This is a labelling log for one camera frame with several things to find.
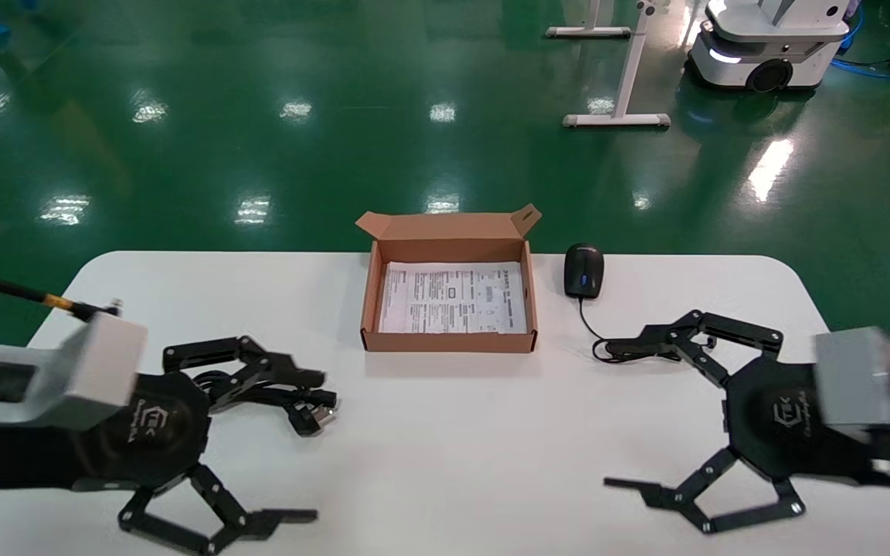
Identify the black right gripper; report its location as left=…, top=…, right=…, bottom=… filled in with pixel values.
left=603, top=309, right=872, bottom=536

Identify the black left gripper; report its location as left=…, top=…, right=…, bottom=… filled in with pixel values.
left=73, top=336, right=328, bottom=556

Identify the black power cable bundle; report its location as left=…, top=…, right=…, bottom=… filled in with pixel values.
left=193, top=371, right=340, bottom=439

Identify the black wired computer mouse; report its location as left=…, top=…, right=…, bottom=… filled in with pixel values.
left=563, top=242, right=685, bottom=365

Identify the brown cardboard box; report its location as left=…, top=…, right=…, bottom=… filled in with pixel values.
left=355, top=203, right=543, bottom=354

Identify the printed white paper sheet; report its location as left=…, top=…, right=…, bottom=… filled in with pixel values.
left=378, top=261, right=529, bottom=335

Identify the white table leg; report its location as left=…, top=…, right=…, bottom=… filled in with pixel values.
left=545, top=0, right=634, bottom=40
left=562, top=0, right=672, bottom=129

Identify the white wheeled robot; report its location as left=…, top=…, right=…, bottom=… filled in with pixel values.
left=684, top=0, right=857, bottom=94

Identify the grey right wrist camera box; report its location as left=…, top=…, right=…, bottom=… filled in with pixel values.
left=814, top=326, right=890, bottom=443

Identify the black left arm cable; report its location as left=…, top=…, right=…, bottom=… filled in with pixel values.
left=0, top=272, right=123, bottom=322

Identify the blue floor cable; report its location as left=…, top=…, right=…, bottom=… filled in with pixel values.
left=831, top=6, right=890, bottom=82

